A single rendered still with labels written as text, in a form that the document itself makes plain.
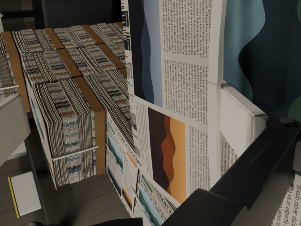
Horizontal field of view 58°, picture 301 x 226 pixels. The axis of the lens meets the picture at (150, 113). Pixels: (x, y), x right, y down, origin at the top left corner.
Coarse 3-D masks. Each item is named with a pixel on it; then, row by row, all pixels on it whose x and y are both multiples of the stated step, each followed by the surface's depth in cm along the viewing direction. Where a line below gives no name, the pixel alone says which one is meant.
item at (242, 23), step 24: (240, 0) 16; (264, 0) 14; (288, 0) 13; (240, 24) 16; (264, 24) 15; (288, 24) 13; (240, 48) 17; (264, 48) 15; (288, 48) 14; (240, 72) 17; (264, 72) 15; (264, 96) 16
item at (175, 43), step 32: (128, 0) 28; (160, 0) 23; (192, 0) 20; (128, 32) 30; (160, 32) 24; (192, 32) 20; (128, 64) 31; (160, 64) 25; (192, 64) 21; (160, 96) 26; (192, 96) 22; (160, 128) 28; (192, 128) 23; (160, 160) 29; (192, 160) 24; (160, 192) 31; (192, 192) 26
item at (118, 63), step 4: (100, 44) 155; (104, 44) 156; (104, 48) 151; (108, 48) 152; (104, 52) 148; (108, 52) 148; (108, 56) 145; (112, 56) 145; (112, 60) 142; (116, 60) 143; (116, 64) 139; (120, 64) 140; (120, 68) 137; (124, 68) 137; (124, 72) 134
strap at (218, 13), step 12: (216, 0) 15; (216, 12) 15; (216, 24) 16; (216, 36) 16; (216, 48) 16; (216, 60) 16; (216, 72) 16; (216, 84) 16; (216, 96) 17; (216, 108) 17; (216, 120) 17; (216, 132) 18; (216, 144) 18; (216, 156) 18; (216, 168) 19; (216, 180) 19
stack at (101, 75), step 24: (72, 48) 148; (96, 48) 152; (120, 48) 155; (96, 72) 132; (120, 72) 135; (96, 96) 117; (120, 96) 119; (120, 120) 106; (120, 144) 103; (120, 168) 110; (120, 192) 118; (144, 192) 93; (144, 216) 98; (168, 216) 80
